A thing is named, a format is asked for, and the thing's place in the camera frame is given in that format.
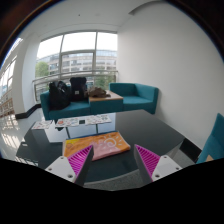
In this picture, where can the white patterned paper sheet middle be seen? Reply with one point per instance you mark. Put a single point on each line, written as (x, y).
(68, 122)

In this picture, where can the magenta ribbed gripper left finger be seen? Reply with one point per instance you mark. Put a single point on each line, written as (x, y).
(73, 168)

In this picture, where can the brown jacket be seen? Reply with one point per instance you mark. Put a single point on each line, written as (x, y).
(97, 92)

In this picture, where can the white patterned paper sheet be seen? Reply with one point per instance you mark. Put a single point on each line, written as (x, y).
(41, 125)
(97, 119)
(68, 122)

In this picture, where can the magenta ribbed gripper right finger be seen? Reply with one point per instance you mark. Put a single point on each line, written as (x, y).
(153, 167)

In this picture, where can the white patterned paper sheet left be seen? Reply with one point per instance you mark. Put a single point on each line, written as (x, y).
(41, 125)

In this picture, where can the white patterned paper sheet right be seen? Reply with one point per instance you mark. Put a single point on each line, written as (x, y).
(97, 119)

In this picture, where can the teal chair at right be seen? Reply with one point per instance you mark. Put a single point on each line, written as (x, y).
(214, 146)

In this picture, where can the black backpack left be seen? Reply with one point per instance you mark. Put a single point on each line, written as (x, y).
(59, 95)

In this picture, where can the teal sofa with wooden table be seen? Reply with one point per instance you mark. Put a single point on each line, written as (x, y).
(133, 96)

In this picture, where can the black backpack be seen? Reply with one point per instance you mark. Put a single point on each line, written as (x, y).
(59, 95)
(78, 88)

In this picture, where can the black backpack right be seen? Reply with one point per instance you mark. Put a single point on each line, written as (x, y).
(78, 88)

